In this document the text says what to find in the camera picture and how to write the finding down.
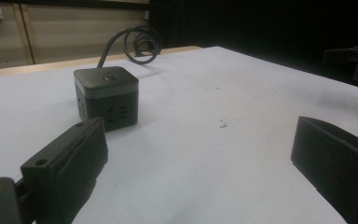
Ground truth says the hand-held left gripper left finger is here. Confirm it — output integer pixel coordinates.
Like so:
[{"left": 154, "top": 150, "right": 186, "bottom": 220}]
[{"left": 21, "top": 117, "right": 109, "bottom": 224}]

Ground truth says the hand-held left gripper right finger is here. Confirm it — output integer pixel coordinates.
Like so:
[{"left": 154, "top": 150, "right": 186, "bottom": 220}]
[{"left": 290, "top": 116, "right": 358, "bottom": 224}]

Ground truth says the black cube power socket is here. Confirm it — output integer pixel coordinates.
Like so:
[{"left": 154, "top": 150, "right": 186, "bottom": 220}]
[{"left": 73, "top": 65, "right": 140, "bottom": 133}]

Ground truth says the black power cable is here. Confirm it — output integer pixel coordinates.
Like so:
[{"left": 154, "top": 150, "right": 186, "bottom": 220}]
[{"left": 96, "top": 25, "right": 163, "bottom": 69}]

